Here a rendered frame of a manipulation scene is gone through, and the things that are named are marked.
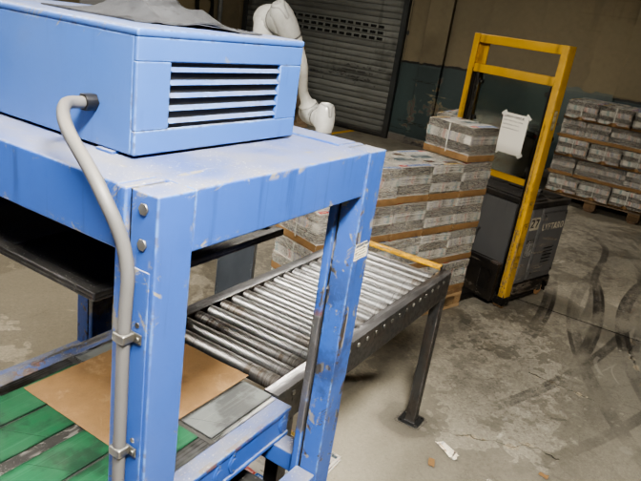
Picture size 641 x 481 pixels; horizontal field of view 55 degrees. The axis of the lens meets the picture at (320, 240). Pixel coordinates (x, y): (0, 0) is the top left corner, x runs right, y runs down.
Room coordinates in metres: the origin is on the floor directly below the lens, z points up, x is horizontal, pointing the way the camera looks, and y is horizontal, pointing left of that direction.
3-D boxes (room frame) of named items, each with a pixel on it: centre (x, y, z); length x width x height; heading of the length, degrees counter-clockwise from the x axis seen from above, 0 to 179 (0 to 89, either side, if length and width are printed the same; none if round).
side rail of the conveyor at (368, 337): (2.06, -0.26, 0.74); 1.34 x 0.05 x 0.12; 150
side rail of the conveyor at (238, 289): (2.32, 0.18, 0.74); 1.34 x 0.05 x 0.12; 150
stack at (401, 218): (3.65, -0.28, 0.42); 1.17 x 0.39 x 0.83; 132
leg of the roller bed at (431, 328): (2.62, -0.58, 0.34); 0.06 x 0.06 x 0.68; 60
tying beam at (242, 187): (1.31, 0.46, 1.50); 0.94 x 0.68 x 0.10; 60
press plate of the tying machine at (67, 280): (1.30, 0.46, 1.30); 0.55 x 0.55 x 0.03; 60
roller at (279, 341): (1.85, 0.15, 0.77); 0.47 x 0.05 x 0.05; 60
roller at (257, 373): (1.68, 0.25, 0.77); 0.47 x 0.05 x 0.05; 60
